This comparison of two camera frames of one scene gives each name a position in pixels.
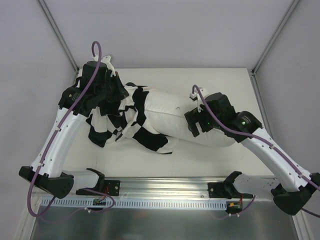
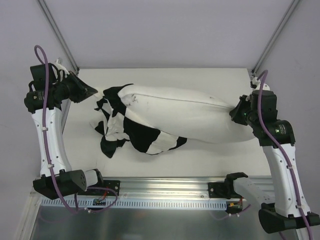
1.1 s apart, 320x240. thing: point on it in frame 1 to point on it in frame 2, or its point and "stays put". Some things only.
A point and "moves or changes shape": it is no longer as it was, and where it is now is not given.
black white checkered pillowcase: (126, 119) moves or changes shape
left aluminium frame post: (59, 34) stays put
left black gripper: (119, 85) to (72, 88)
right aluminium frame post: (291, 8) stays put
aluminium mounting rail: (189, 187) stays put
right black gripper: (193, 120) to (243, 110)
